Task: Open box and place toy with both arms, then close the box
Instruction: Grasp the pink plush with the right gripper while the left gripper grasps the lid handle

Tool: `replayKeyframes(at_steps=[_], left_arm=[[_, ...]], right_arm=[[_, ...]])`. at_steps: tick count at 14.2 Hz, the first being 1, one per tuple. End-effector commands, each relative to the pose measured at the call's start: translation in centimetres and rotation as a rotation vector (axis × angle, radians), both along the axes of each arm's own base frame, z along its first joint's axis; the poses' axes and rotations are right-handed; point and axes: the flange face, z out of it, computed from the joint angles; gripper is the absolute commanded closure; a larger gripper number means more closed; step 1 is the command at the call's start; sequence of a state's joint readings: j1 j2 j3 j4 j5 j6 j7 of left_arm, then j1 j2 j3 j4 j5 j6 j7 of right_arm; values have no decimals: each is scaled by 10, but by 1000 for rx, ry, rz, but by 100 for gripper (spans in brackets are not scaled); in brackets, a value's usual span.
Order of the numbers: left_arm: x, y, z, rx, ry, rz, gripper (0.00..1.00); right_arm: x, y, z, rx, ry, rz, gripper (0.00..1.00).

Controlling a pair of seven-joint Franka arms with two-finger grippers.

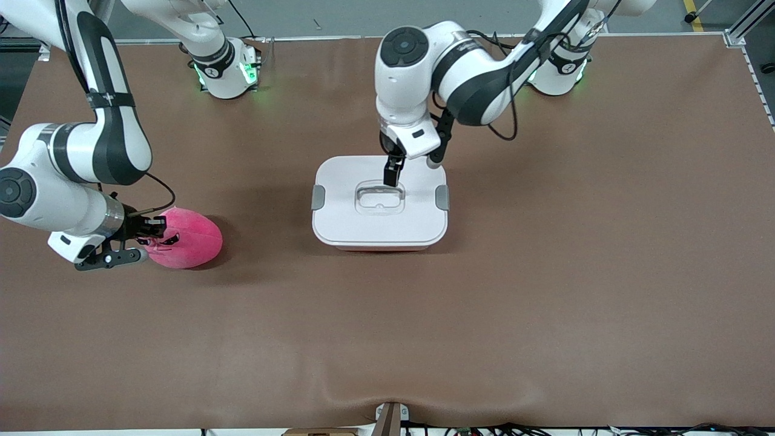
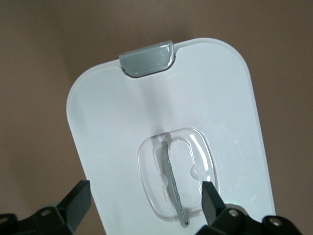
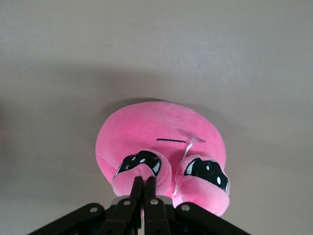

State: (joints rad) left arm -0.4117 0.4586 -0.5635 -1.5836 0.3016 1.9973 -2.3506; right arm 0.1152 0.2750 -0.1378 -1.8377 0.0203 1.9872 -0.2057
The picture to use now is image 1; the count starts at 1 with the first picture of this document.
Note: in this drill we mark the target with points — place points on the pink plush toy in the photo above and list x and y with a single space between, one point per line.
197 239

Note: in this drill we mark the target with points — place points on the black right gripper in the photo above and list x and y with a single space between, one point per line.
134 227

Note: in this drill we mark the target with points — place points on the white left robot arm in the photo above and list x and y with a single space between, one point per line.
478 79

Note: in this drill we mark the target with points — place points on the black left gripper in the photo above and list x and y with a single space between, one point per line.
394 163

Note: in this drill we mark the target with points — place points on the brown cardboard piece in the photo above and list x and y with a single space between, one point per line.
321 432

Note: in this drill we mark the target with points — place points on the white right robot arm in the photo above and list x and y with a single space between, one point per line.
109 139

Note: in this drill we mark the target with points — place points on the bare aluminium frame profile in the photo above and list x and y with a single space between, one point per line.
748 24

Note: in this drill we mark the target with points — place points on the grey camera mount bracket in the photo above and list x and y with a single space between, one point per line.
390 418

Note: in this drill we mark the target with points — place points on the pink plastic box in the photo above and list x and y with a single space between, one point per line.
381 247

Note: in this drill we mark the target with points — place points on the aluminium frame with dark panel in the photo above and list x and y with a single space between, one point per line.
24 42

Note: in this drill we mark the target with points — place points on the brown table mat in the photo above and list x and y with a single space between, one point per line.
387 339

